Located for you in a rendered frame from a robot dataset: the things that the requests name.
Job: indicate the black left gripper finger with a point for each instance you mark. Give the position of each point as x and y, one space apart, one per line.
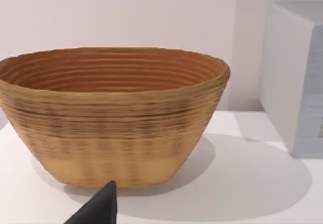
102 206

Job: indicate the pale microwave oven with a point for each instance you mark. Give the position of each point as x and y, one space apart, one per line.
290 82

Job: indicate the woven wooden basket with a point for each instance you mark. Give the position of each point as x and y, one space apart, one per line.
113 138

